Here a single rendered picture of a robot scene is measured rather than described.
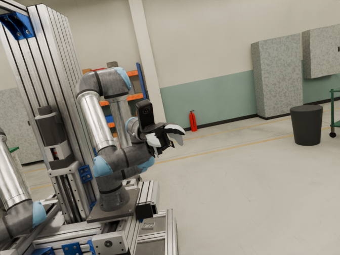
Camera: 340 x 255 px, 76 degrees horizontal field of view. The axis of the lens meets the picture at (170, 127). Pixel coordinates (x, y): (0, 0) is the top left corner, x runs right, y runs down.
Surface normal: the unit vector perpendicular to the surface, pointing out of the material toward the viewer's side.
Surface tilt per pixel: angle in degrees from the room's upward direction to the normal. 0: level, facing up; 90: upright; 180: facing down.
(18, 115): 90
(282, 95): 90
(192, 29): 90
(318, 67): 90
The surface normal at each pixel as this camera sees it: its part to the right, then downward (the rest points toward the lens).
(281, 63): 0.07, 0.23
